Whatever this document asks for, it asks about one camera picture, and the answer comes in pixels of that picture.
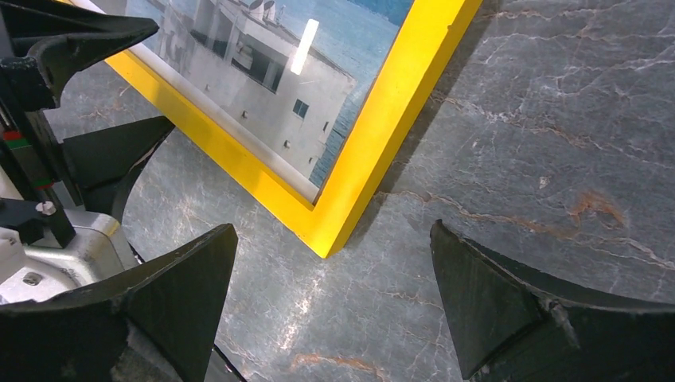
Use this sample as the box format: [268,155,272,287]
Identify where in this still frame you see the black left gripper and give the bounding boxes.
[1,1,175,248]

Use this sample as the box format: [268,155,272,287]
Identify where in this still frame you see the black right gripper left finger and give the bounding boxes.
[1,224,238,381]

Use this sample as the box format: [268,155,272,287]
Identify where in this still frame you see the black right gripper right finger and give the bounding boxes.
[430,220,674,381]

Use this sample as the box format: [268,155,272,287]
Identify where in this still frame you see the yellow picture frame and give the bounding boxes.
[107,1,480,258]

